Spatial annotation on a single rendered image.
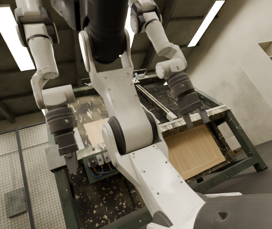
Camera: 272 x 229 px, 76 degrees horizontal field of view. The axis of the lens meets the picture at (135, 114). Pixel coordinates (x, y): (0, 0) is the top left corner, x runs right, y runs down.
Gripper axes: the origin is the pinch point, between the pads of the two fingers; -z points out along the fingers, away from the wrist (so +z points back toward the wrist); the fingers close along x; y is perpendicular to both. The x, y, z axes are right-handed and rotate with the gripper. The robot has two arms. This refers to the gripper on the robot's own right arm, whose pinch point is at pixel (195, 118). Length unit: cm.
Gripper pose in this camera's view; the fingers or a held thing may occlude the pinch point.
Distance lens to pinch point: 73.8
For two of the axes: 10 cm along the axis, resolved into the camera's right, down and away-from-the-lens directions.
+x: -2.6, 2.5, 9.3
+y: -8.9, 3.1, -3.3
